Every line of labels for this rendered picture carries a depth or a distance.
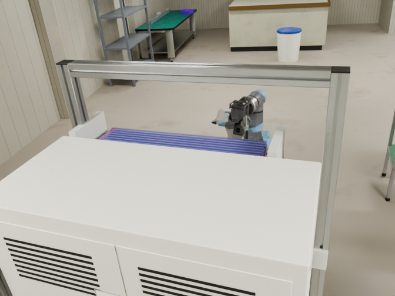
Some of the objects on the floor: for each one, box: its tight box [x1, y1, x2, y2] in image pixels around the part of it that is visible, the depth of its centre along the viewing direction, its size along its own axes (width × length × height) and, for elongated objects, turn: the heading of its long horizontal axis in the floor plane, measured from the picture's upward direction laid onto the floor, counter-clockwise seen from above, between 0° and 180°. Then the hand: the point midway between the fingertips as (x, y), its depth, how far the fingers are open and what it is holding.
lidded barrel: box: [276, 27, 302, 63], centre depth 738 cm, size 50×48×59 cm
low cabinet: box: [229, 0, 331, 52], centre depth 892 cm, size 204×252×96 cm
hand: (227, 128), depth 156 cm, fingers open, 14 cm apart
